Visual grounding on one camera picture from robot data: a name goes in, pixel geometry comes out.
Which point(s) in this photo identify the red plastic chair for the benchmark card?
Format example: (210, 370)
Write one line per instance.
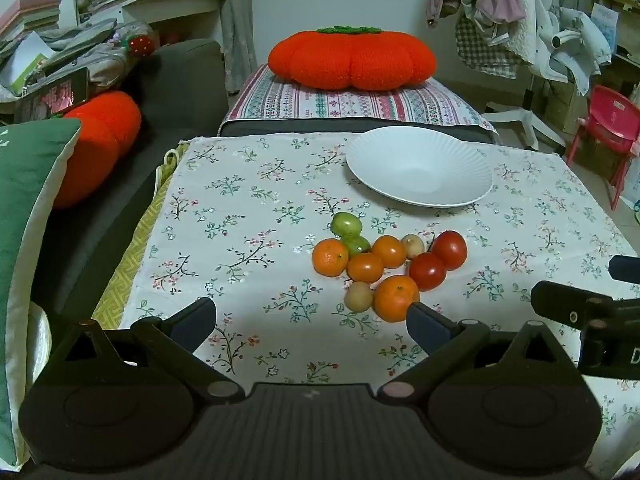
(607, 120)

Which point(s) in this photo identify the red strawberry plush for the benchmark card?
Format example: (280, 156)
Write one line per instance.
(142, 45)

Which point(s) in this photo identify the orange tomato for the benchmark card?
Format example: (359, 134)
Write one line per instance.
(365, 267)
(388, 251)

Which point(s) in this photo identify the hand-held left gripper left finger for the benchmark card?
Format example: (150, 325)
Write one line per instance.
(199, 314)

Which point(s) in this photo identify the grey sofa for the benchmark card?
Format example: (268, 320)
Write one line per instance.
(175, 95)

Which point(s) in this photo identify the white shelf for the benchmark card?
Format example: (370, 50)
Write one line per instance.
(175, 2)

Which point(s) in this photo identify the grey curtain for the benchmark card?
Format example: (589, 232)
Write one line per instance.
(235, 20)

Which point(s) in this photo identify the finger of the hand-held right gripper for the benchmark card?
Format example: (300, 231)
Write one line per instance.
(626, 269)
(560, 302)

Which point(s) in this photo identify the green lime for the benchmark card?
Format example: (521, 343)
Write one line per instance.
(359, 246)
(346, 224)

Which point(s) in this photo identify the small beige round fruit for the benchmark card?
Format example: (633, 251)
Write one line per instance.
(413, 246)
(358, 297)

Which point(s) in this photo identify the floral white tablecloth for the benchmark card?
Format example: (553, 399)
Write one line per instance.
(250, 220)

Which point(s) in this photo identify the orange mandarin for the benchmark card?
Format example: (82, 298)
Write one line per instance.
(395, 299)
(330, 258)

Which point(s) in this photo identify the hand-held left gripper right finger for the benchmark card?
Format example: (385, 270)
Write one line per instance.
(425, 327)

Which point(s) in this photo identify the striped patterned cushion cover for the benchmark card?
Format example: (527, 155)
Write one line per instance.
(350, 105)

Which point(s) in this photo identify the pile of hanging clothes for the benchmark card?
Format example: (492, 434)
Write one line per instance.
(510, 10)

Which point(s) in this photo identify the white ribbed plate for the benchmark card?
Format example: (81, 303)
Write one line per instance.
(420, 167)

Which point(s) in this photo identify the red tomato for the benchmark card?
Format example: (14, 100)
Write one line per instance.
(427, 272)
(450, 249)

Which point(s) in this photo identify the white chair base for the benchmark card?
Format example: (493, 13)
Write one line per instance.
(522, 115)

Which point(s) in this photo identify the yellow patterned mat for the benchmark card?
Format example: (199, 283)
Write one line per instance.
(125, 270)

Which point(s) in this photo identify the orange knitted pumpkin cushion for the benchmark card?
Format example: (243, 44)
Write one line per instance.
(350, 57)

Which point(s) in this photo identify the green and white pillow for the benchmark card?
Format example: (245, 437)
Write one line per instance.
(25, 220)

